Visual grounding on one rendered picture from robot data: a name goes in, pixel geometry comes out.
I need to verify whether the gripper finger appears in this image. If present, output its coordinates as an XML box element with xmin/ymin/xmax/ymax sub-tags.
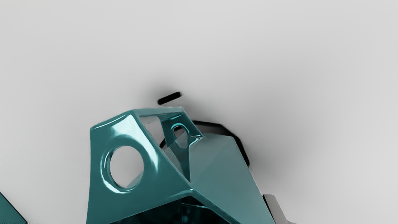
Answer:
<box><xmin>262</xmin><ymin>194</ymin><xmax>296</xmax><ymax>224</ymax></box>

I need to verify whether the teal faceted mug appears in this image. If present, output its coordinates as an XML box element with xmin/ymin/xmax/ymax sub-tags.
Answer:
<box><xmin>86</xmin><ymin>107</ymin><xmax>276</xmax><ymax>224</ymax></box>

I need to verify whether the teal angular object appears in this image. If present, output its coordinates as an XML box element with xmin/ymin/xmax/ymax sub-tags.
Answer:
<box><xmin>0</xmin><ymin>192</ymin><xmax>27</xmax><ymax>224</ymax></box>

